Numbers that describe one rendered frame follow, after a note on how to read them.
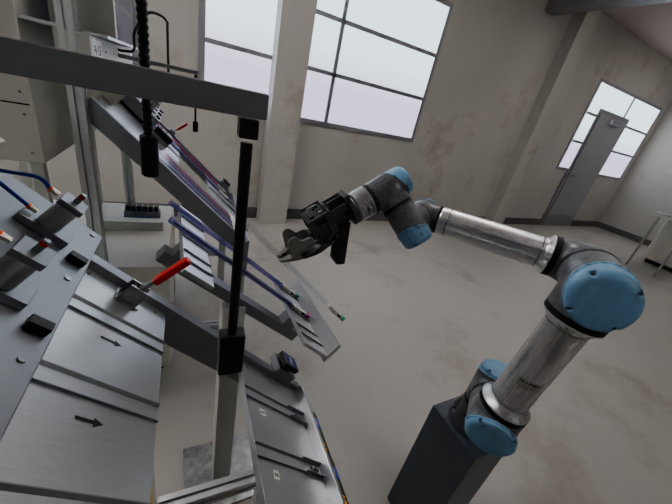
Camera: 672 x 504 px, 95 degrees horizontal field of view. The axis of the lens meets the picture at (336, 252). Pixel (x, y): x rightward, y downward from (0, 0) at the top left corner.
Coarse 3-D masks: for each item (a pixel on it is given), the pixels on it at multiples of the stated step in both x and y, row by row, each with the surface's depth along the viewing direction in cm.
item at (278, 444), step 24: (240, 384) 59; (264, 384) 65; (264, 408) 58; (288, 408) 66; (264, 432) 53; (288, 432) 60; (264, 456) 48; (288, 456) 54; (312, 456) 61; (264, 480) 45; (288, 480) 50; (312, 480) 56
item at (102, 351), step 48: (96, 288) 43; (96, 336) 38; (144, 336) 44; (48, 384) 29; (96, 384) 33; (144, 384) 39; (48, 432) 27; (96, 432) 30; (144, 432) 34; (0, 480) 22; (48, 480) 24; (96, 480) 27; (144, 480) 31
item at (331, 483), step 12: (300, 396) 73; (300, 408) 71; (312, 420) 67; (312, 432) 66; (312, 444) 64; (324, 456) 61; (324, 468) 60; (324, 480) 58; (336, 480) 58; (336, 492) 56
